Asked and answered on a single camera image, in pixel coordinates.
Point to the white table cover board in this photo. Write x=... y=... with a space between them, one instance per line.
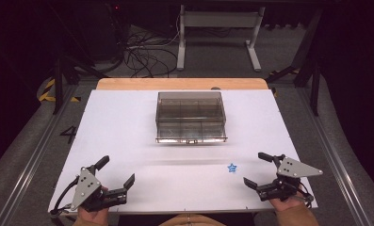
x=128 y=135

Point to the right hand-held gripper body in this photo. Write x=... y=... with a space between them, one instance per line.
x=293 y=169

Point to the person's left hand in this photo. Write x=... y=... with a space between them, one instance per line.
x=93 y=217

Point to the person's right hand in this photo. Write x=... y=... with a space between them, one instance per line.
x=286 y=204

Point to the black metal stand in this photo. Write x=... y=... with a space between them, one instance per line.
x=313 y=78
x=59 y=84

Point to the person's torso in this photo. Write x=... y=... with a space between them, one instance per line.
x=191 y=220

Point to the white metal desk frame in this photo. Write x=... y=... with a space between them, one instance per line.
x=217 y=19

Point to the black computer case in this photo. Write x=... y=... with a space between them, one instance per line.
x=103 y=31

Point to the aluminium floor rail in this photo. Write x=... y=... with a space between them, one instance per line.
x=335 y=163
x=34 y=163

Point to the transparent plastic drawer box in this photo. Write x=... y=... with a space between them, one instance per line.
x=191 y=117

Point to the wooden table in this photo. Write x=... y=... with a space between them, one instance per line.
x=162 y=84

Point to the small blue star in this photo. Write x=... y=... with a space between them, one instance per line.
x=232 y=168

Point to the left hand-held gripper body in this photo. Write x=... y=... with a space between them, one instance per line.
x=85 y=188

